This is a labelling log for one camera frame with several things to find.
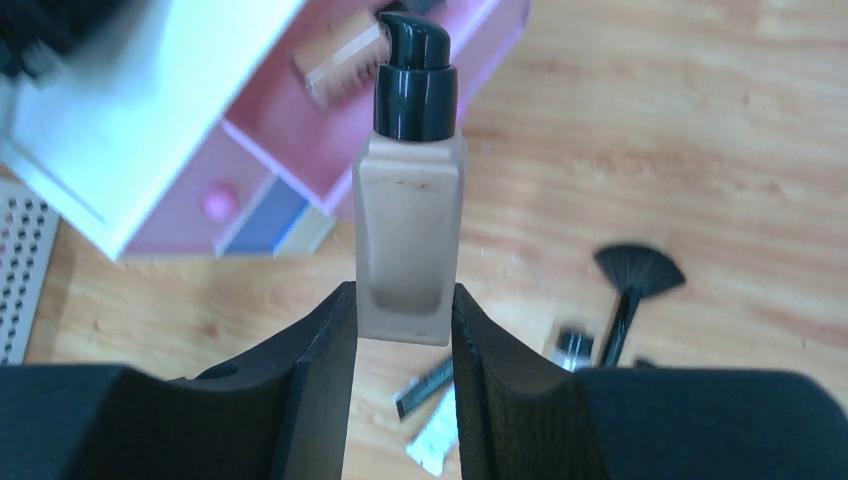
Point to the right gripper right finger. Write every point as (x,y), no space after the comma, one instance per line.
(520,416)

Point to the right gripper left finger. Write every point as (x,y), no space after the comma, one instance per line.
(276,411)

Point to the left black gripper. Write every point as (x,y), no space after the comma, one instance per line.
(37,35)

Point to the white mini drawer cabinet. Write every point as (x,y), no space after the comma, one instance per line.
(125,140)

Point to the square beige foundation bottle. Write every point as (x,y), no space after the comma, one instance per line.
(409,189)

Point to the round beige foundation bottle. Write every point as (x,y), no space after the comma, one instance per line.
(339,56)

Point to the white cosmetic tube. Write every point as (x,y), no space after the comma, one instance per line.
(432,445)

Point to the small clear bottle black cap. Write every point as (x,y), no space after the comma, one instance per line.
(570,347)

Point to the black mascara tube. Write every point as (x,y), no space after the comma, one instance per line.
(420,389)

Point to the white perforated basket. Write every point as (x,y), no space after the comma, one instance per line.
(28,230)

